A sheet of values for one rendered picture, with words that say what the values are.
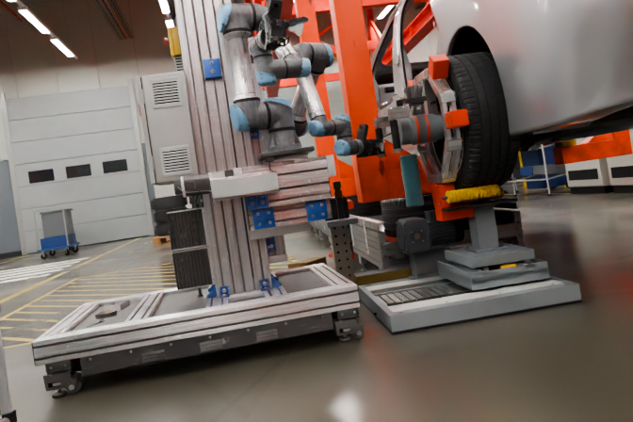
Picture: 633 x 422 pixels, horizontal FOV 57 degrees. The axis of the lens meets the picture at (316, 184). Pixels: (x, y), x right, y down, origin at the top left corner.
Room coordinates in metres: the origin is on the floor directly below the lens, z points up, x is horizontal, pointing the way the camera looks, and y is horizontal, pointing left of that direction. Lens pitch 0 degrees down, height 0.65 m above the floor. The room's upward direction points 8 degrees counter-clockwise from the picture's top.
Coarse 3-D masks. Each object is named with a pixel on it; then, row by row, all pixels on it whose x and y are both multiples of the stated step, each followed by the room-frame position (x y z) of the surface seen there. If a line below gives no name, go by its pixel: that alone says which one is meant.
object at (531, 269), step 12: (444, 264) 2.99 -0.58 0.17; (456, 264) 2.96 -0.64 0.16; (504, 264) 2.85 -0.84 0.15; (516, 264) 2.72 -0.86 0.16; (528, 264) 2.64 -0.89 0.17; (540, 264) 2.64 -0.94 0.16; (444, 276) 3.02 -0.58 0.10; (456, 276) 2.82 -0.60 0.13; (468, 276) 2.64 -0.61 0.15; (480, 276) 2.62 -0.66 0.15; (492, 276) 2.62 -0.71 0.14; (504, 276) 2.63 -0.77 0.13; (516, 276) 2.63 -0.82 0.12; (528, 276) 2.64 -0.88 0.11; (540, 276) 2.64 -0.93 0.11; (480, 288) 2.61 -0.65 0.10
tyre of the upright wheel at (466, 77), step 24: (456, 72) 2.62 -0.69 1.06; (480, 72) 2.61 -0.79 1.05; (480, 96) 2.55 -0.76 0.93; (504, 96) 2.57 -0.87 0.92; (480, 120) 2.55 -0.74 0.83; (504, 120) 2.55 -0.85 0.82; (480, 144) 2.56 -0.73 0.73; (504, 144) 2.58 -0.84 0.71; (480, 168) 2.64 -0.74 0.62; (504, 168) 2.66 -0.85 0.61
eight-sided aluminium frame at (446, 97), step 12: (432, 84) 2.68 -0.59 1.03; (444, 84) 2.66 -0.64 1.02; (444, 96) 2.59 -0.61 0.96; (420, 108) 3.07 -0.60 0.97; (444, 108) 2.59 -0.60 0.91; (456, 108) 2.59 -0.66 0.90; (444, 120) 2.60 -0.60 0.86; (444, 132) 2.62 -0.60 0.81; (456, 132) 2.59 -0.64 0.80; (456, 144) 2.59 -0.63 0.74; (420, 156) 3.05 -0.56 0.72; (444, 156) 2.67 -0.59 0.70; (456, 156) 2.64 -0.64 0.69; (432, 168) 3.01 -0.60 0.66; (444, 168) 2.70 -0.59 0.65; (456, 168) 2.69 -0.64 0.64; (432, 180) 2.90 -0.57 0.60; (444, 180) 2.73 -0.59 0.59
